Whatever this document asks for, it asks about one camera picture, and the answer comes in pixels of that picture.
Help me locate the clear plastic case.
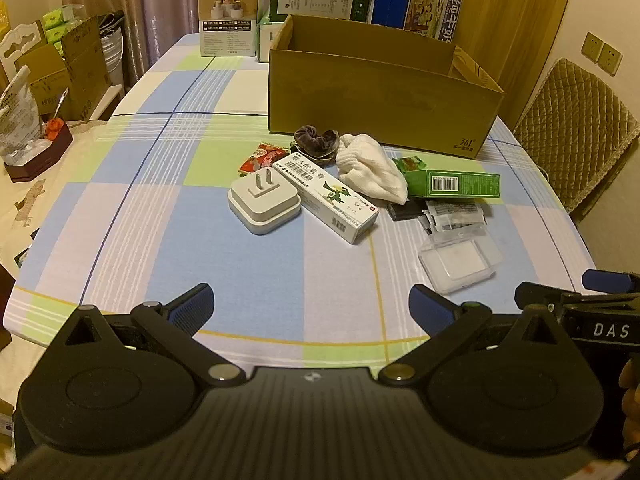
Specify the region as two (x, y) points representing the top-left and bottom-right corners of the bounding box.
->
(418, 224), (502, 295)

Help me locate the black lighter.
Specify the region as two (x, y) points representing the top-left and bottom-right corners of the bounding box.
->
(387, 198), (425, 221)

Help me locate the green medicine box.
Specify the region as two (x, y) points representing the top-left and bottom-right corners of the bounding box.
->
(405, 169), (501, 198)

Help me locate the white power adapter plug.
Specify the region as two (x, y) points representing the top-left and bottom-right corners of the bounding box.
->
(228, 167), (302, 235)

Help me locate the green candy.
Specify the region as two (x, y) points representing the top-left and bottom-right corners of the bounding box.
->
(393, 155), (426, 174)

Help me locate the white medicine box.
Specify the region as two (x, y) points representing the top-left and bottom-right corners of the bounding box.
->
(272, 153), (378, 245)

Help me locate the white cloth sock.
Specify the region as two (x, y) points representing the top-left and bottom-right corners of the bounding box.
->
(335, 133), (408, 205)

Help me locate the red candy wrapper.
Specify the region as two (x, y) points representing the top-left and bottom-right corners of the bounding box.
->
(239, 143), (290, 177)

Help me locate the dark velvet scrunchie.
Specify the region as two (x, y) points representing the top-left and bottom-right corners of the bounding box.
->
(291, 125), (340, 166)

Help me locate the person's right hand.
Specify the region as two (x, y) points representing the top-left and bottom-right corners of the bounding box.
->
(618, 360), (640, 462)

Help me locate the quilted tan chair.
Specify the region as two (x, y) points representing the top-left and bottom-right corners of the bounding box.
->
(514, 58), (639, 219)

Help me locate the dark wooden tray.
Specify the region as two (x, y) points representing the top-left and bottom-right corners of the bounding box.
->
(4, 122), (73, 183)

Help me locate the large open cardboard box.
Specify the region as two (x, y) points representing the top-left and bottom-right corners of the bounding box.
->
(268, 15), (504, 158)

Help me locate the white plastic bag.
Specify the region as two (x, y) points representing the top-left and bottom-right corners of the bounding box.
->
(0, 66), (43, 166)

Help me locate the brown cardboard box on side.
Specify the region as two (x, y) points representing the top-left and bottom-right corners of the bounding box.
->
(16, 16), (111, 120)

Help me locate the wooden door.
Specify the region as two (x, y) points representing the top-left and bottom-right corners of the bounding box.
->
(454, 0), (568, 128)

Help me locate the blue milk carton box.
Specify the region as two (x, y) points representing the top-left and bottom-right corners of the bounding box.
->
(371, 0), (462, 42)

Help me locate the white chair back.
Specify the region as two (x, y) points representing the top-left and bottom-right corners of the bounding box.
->
(1, 21), (46, 82)

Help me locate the white shopping bag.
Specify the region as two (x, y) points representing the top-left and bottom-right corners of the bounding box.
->
(99, 10), (125, 86)

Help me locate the small white green box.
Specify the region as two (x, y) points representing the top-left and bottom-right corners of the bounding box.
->
(257, 14), (283, 63)

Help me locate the white product box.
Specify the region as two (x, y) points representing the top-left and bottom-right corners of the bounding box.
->
(198, 0), (264, 56)

